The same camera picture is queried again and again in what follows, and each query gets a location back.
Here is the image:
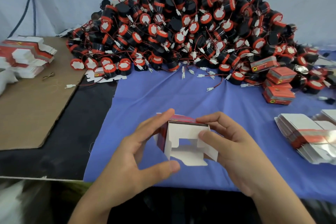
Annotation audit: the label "person's right hand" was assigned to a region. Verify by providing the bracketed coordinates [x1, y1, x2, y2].
[196, 111, 285, 200]

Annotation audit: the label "person's left hand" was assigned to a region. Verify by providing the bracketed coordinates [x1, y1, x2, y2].
[99, 108, 182, 207]

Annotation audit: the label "orange white paper box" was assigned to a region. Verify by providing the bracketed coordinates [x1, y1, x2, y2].
[262, 88, 296, 106]
[250, 56, 279, 73]
[266, 67, 298, 85]
[265, 82, 296, 92]
[157, 113, 219, 167]

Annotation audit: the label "stack of paper boxes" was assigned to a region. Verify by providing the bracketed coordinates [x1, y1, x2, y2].
[0, 36, 58, 96]
[274, 109, 336, 165]

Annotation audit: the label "pile of black red buzzers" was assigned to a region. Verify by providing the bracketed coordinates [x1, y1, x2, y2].
[65, 0, 336, 96]

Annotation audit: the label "person's left forearm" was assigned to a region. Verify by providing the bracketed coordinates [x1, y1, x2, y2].
[68, 195, 129, 224]

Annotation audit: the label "blue cloth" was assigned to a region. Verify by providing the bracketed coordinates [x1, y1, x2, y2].
[84, 50, 336, 203]

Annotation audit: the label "brown cardboard sheet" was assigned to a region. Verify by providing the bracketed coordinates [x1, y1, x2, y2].
[0, 36, 88, 151]

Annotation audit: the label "dark wall cables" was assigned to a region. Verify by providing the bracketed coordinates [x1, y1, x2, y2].
[7, 0, 41, 38]

